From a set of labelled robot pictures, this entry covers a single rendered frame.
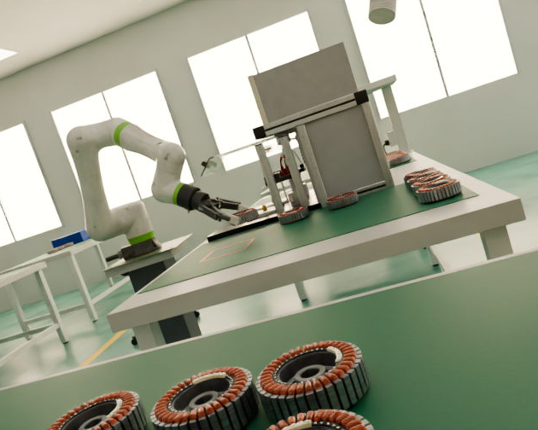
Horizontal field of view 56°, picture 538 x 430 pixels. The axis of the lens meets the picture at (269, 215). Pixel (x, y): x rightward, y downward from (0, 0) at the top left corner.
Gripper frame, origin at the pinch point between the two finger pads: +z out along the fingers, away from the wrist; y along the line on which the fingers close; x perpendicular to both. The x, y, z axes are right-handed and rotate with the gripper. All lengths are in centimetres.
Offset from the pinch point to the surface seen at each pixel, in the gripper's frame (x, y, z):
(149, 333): -12, 64, 8
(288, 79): 48, -30, -5
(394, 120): 25, -157, 18
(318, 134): 31.7, -21.9, 14.6
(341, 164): 23.0, -23.0, 25.5
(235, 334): 21, 95, 45
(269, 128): 30.3, -16.2, -2.8
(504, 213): 39, 42, 79
